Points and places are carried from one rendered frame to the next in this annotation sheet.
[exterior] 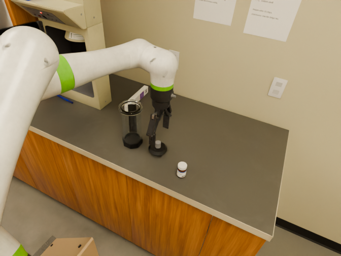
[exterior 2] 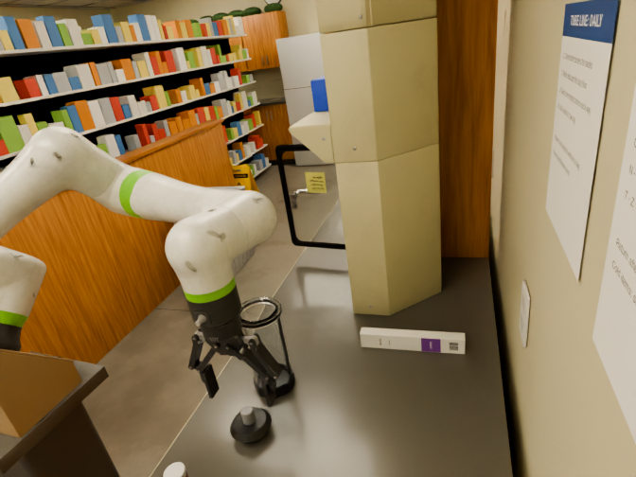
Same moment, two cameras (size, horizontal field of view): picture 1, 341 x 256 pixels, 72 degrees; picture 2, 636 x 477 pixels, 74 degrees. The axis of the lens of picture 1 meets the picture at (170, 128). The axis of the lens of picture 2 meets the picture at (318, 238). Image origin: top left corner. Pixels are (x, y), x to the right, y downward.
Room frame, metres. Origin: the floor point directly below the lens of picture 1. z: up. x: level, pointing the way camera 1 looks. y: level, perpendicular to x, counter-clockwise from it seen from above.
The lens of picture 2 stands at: (1.00, -0.63, 1.70)
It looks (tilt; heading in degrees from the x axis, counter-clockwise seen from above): 25 degrees down; 88
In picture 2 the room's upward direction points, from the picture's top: 9 degrees counter-clockwise
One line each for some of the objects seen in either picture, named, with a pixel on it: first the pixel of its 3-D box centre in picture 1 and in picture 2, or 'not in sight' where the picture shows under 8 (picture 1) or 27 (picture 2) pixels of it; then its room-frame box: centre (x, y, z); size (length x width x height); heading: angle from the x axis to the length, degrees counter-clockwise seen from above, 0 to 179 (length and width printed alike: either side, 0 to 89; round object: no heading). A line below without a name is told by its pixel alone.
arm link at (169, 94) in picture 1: (162, 91); (213, 303); (0.81, 0.04, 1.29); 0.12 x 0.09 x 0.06; 67
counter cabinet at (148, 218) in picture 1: (115, 159); not in sight; (1.17, 0.38, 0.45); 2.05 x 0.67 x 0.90; 67
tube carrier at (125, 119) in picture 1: (131, 124); (266, 346); (0.87, 0.19, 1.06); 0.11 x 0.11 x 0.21
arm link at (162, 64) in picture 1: (161, 67); (203, 253); (0.82, 0.05, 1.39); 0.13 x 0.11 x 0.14; 49
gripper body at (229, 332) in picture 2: (160, 106); (223, 333); (0.82, 0.05, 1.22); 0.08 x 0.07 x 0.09; 157
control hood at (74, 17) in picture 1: (48, 12); (327, 132); (1.12, 0.59, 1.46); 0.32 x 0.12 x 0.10; 67
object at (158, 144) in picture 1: (158, 147); (249, 420); (0.82, 0.05, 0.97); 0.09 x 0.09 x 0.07
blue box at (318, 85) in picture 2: not in sight; (332, 92); (1.16, 0.68, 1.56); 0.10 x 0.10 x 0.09; 67
